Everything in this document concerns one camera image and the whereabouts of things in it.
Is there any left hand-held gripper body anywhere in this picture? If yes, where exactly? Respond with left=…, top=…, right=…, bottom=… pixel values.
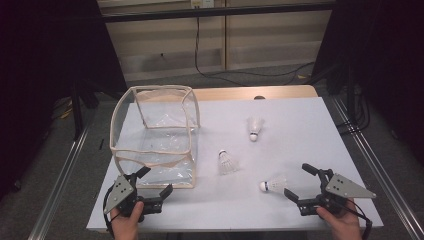
left=103, top=173, right=164, bottom=223

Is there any white table cover sheet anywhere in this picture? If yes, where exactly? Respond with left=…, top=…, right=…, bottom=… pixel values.
left=85, top=96, right=384, bottom=233

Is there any person's left hand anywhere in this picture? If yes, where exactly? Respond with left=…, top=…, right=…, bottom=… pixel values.
left=109, top=200, right=145, bottom=240

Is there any person's right hand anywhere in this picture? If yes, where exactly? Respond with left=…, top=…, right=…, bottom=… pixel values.
left=315, top=198, right=364, bottom=240

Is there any dark curtain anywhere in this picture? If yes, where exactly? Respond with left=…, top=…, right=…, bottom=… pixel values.
left=0, top=0, right=128, bottom=201
left=313, top=0, right=424, bottom=164

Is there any metal floor rail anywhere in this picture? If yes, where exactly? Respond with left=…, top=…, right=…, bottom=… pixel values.
left=28, top=123, right=91, bottom=240
left=331, top=98, right=424, bottom=240

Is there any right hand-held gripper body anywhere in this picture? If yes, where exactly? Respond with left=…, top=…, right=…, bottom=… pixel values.
left=297, top=168, right=377, bottom=217

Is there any white wall socket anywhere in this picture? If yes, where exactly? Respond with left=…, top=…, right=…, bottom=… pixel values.
left=190, top=0, right=215, bottom=9

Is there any black wall cable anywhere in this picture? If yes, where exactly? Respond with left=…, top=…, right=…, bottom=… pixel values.
left=194, top=16, right=316, bottom=87

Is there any black horizontal bar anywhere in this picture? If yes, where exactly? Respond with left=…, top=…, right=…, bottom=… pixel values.
left=99, top=2, right=336, bottom=24

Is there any black metal stand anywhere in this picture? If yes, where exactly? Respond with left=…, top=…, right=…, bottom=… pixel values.
left=71, top=79, right=101, bottom=139

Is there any wooden table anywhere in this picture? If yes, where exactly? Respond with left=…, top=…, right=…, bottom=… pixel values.
left=191, top=84, right=319, bottom=102

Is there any clear storage bag beige trim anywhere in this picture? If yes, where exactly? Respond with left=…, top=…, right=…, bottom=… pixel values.
left=109, top=84, right=202, bottom=190

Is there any white feather shuttlecock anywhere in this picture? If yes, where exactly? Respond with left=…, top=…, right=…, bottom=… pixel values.
left=259, top=175, right=288, bottom=195
left=217, top=149, right=240, bottom=176
left=247, top=116, right=265, bottom=143

